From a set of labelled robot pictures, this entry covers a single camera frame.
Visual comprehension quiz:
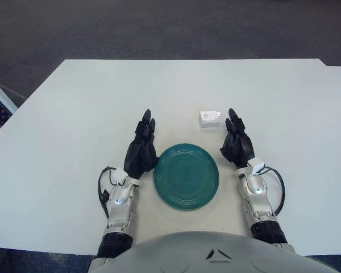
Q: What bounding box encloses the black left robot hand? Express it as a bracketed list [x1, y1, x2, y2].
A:
[123, 109, 160, 180]

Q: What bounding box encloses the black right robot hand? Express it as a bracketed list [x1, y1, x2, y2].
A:
[219, 107, 256, 168]

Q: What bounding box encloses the white charger block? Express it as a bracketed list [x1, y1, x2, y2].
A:
[198, 109, 222, 129]

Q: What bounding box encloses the round green plate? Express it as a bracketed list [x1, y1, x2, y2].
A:
[153, 143, 220, 212]

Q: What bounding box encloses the grey robot torso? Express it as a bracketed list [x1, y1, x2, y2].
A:
[86, 230, 335, 273]

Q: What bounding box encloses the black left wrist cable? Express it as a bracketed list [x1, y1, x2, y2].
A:
[98, 166, 117, 220]

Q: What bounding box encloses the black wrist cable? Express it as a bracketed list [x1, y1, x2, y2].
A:
[98, 166, 117, 220]
[261, 167, 286, 217]

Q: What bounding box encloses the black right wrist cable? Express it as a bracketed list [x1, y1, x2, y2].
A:
[261, 167, 286, 217]

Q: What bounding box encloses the white board frame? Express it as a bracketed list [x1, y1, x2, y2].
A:
[0, 74, 18, 114]

